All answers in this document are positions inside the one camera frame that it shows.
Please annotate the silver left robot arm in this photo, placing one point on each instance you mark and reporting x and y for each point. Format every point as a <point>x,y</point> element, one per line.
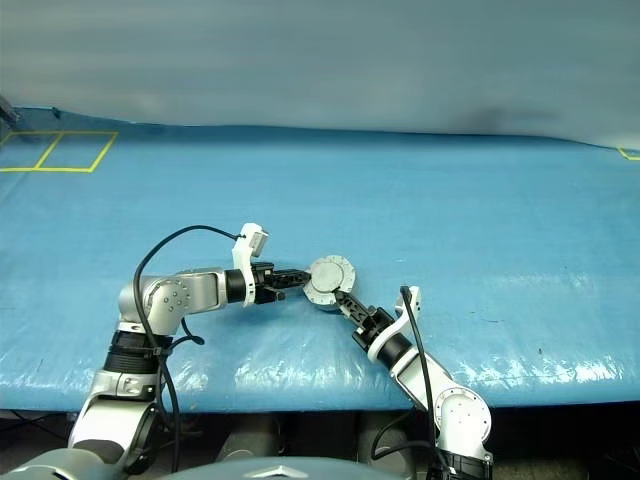
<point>190,295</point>

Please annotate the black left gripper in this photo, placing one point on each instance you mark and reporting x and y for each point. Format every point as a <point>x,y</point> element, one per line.
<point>262,275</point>

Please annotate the silver spoked metal wheel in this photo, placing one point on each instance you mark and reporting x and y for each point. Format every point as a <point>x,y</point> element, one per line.
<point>330,272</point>

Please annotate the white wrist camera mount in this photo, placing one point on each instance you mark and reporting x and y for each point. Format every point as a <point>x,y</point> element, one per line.
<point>242,250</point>
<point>400,320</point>

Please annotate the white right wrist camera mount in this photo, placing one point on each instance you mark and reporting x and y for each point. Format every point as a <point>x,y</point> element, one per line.
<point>400,320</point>

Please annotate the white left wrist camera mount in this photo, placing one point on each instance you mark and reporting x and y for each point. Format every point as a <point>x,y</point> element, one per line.
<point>242,250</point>

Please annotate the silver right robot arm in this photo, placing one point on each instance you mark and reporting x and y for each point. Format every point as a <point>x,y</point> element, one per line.
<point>460,410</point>

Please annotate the dark grey object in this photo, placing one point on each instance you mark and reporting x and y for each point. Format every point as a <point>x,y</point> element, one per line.
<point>7,112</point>

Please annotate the grey rounded cylinder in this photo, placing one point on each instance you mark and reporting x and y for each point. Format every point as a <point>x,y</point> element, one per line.
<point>385,445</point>
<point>250,442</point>

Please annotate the grey robot torso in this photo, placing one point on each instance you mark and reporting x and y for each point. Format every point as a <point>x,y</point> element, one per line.
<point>280,470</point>

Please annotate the blue table cover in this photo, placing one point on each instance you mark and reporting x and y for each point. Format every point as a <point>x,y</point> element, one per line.
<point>450,200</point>

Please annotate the small dark clamp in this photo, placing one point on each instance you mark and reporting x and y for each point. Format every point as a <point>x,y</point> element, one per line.
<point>56,112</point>

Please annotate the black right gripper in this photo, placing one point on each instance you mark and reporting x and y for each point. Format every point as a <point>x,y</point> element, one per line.
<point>375,327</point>

